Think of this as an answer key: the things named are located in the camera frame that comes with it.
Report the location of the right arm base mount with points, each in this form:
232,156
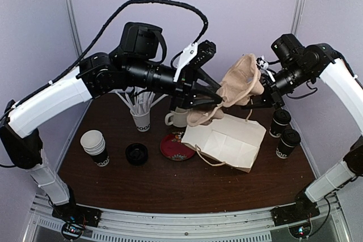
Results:
297,220

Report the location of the red floral plate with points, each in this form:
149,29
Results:
172,148

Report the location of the black paper coffee cup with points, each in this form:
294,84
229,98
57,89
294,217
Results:
276,128

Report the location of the cream paper bag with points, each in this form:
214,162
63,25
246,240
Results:
231,141

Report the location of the right corner metal post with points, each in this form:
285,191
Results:
297,16

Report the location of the black plastic cup lid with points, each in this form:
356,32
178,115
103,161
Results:
282,117

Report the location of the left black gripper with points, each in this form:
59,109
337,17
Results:
186,86

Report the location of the stack of paper cups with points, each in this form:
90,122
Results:
94,145

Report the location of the corner metal post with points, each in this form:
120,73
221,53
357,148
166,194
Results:
73,27
297,16

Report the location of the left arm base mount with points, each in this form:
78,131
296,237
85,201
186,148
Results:
76,220

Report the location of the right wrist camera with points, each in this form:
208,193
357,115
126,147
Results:
263,65

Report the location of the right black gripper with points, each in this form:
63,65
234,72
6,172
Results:
277,98

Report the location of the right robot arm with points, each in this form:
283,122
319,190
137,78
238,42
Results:
327,130

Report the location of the left corner metal post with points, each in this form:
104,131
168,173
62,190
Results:
73,27

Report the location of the cream ceramic mug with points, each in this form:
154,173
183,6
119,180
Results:
177,118

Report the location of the cardboard cup carrier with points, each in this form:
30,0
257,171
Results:
240,82

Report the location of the wrapped white straws bundle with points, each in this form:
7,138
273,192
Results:
141,103

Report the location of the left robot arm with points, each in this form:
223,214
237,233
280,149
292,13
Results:
131,64

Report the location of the aluminium front rail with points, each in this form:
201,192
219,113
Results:
249,225

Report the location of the stack of black lids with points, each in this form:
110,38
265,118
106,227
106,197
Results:
136,154

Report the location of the white cup holding straws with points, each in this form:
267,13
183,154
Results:
141,120

